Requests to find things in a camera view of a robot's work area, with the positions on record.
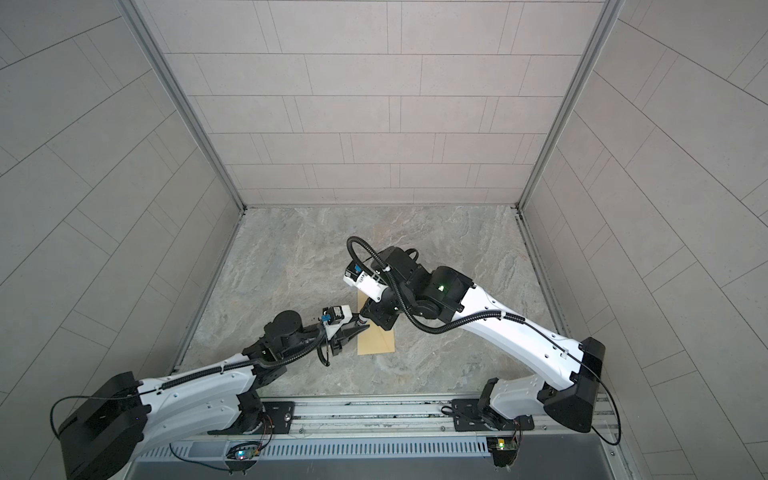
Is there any tan kraft paper envelope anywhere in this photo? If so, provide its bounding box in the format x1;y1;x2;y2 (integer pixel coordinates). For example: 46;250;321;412
356;320;395;356

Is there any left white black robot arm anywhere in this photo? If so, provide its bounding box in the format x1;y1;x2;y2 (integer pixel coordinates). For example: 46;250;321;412
55;305;368;479

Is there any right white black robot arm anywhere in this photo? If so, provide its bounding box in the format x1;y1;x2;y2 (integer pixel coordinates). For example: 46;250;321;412
344;247;605;433

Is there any left green circuit board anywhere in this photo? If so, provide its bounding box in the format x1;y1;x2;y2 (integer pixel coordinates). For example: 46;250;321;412
225;441;263;462

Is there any right circuit board module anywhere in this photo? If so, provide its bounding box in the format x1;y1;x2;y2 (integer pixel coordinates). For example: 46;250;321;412
486;437;520;468

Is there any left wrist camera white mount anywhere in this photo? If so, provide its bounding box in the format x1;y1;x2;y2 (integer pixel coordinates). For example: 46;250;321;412
320;305;353;340

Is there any right black corrugated cable conduit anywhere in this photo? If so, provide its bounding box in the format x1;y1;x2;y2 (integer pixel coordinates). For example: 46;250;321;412
346;235;623;447

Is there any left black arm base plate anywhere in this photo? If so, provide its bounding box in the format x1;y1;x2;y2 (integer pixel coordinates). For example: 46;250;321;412
252;401;296;435

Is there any aluminium mounting rail frame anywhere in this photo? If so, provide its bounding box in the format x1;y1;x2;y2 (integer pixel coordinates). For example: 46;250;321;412
119;392;625;444

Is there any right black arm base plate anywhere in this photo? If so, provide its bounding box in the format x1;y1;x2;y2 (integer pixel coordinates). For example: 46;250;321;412
441;398;535;432

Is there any white slotted cable duct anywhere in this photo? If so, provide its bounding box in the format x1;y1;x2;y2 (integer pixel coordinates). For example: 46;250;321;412
139;436;490;463

